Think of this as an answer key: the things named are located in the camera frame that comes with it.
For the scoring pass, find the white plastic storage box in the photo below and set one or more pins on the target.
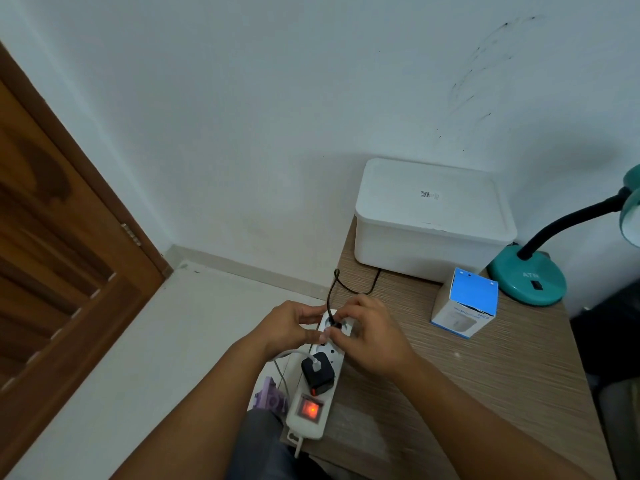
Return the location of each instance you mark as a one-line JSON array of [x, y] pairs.
[[415, 254]]

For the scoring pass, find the black plug adapter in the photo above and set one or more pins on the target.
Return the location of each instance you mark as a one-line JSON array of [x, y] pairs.
[[318, 377]]

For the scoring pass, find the person's right forearm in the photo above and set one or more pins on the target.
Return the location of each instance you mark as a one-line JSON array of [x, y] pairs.
[[475, 429]]

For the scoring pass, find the person's right hand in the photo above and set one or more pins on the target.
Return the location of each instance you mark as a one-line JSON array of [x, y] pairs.
[[375, 344]]

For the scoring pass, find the brown wooden door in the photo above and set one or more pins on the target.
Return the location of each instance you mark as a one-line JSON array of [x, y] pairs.
[[50, 269]]

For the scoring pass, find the person's left forearm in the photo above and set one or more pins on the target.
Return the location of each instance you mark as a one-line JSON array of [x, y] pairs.
[[200, 419]]

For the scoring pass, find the person's left hand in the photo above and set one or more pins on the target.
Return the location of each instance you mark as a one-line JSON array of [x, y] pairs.
[[285, 329]]

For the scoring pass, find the teal desk lamp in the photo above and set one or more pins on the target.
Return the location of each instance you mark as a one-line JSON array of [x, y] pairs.
[[525, 279]]

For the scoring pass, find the white storage box lid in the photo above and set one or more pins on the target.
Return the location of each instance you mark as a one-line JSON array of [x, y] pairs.
[[430, 204]]

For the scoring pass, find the purple plastic item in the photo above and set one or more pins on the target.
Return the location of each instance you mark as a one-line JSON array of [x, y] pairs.
[[270, 397]]

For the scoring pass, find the white power strip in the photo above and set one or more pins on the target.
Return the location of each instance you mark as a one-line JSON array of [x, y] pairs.
[[312, 419]]

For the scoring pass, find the blue white bulb carton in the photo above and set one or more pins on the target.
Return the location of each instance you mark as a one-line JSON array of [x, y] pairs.
[[470, 299]]

